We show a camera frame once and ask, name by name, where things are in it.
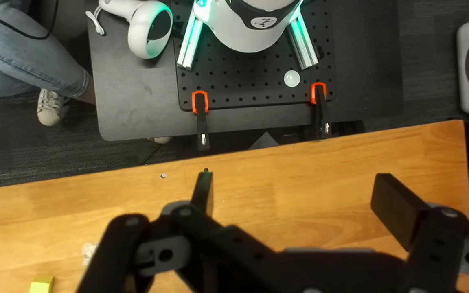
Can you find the small white round knob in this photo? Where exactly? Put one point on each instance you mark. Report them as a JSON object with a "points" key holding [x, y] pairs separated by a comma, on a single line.
{"points": [[292, 79]]}

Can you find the small yellow block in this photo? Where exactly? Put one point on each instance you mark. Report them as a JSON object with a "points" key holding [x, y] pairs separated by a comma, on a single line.
{"points": [[41, 286]]}

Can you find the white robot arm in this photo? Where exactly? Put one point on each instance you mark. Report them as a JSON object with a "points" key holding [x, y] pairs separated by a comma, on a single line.
{"points": [[244, 33]]}

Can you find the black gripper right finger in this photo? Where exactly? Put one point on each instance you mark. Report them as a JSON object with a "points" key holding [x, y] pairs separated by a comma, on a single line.
{"points": [[397, 204]]}

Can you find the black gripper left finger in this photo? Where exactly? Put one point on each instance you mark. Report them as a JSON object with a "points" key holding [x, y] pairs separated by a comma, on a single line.
{"points": [[204, 190]]}

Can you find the aluminium mounting rail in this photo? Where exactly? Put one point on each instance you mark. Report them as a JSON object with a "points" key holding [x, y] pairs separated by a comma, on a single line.
{"points": [[191, 43], [305, 46]]}

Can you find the orange black bar clamp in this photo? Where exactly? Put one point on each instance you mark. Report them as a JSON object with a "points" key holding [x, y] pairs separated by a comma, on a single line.
{"points": [[200, 103], [318, 94]]}

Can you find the black perforated base board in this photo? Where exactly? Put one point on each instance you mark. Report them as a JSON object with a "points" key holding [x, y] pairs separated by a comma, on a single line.
{"points": [[244, 82]]}

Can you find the white VR controller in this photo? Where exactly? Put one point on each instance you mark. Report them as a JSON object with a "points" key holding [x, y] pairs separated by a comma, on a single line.
{"points": [[142, 30]]}

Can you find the person in blue jeans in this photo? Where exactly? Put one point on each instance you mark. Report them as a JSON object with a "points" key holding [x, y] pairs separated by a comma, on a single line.
{"points": [[16, 50]]}

